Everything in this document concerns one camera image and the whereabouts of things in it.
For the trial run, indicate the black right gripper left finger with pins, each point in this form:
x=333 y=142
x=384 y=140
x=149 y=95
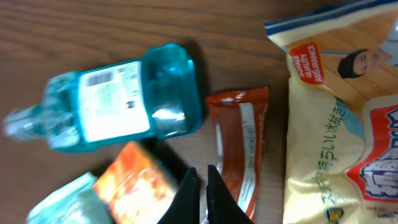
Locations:
x=185 y=207

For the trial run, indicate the teal mouthwash bottle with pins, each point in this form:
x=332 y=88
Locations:
x=155 y=96

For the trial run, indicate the red snack bar wrapper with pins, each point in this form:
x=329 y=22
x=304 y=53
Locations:
x=239 y=120

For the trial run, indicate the orange small box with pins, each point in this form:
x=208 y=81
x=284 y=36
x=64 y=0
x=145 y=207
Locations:
x=135 y=187

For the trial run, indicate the light blue candy packet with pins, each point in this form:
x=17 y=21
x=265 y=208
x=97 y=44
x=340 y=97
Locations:
x=76 y=202

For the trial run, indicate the yellow snack chips bag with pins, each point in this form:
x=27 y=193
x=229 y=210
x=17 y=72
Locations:
x=341 y=158

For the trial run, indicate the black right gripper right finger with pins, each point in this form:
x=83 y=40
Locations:
x=222 y=208

